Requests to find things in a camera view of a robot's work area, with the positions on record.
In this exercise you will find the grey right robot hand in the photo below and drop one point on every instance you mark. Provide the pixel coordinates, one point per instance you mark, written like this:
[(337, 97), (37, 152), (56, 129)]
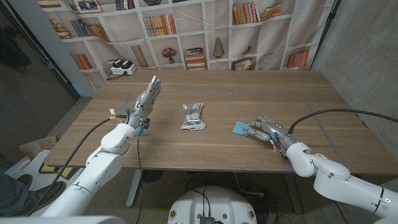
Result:
[(273, 130)]

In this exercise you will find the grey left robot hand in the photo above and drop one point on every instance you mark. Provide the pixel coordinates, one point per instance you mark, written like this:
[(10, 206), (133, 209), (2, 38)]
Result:
[(144, 102)]

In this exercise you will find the blue square sponge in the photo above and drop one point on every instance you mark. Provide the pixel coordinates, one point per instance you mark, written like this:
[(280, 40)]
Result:
[(238, 127)]

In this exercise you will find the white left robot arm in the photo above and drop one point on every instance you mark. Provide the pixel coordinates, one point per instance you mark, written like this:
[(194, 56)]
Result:
[(99, 169)]

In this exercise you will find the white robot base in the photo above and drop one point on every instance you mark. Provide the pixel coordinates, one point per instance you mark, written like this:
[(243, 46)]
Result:
[(214, 202)]

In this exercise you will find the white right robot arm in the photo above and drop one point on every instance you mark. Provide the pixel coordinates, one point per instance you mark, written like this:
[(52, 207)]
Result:
[(335, 180)]

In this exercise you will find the silver snack package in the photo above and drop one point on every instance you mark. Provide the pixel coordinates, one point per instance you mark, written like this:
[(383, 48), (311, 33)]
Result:
[(193, 116)]

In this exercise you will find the white charger with black batteries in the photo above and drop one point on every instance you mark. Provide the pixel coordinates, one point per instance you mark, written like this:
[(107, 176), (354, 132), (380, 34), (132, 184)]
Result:
[(123, 68)]

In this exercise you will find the white table leg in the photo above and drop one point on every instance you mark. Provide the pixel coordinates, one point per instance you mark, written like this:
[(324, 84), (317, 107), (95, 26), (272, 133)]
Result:
[(134, 186), (293, 193)]

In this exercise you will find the printed bookshelf backdrop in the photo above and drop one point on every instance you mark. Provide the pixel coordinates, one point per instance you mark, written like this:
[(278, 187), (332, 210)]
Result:
[(202, 37)]

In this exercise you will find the black backdrop stand pole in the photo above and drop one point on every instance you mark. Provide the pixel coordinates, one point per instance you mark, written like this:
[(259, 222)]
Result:
[(326, 31)]

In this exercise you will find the patterned beige cushion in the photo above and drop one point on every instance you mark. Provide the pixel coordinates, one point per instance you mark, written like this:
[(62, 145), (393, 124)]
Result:
[(38, 146)]

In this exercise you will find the white and yellow floor board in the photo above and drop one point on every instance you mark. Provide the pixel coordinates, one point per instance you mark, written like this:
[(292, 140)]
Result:
[(34, 169)]

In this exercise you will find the person's leg with dark shoes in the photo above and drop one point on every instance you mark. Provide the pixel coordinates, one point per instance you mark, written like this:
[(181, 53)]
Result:
[(18, 196)]

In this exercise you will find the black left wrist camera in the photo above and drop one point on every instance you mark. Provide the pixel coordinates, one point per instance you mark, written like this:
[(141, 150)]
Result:
[(144, 124)]

